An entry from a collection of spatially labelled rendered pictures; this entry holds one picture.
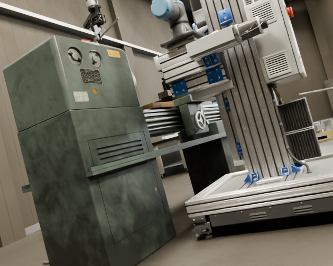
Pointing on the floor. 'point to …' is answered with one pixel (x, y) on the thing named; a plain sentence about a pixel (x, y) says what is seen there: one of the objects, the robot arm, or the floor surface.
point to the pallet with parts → (328, 127)
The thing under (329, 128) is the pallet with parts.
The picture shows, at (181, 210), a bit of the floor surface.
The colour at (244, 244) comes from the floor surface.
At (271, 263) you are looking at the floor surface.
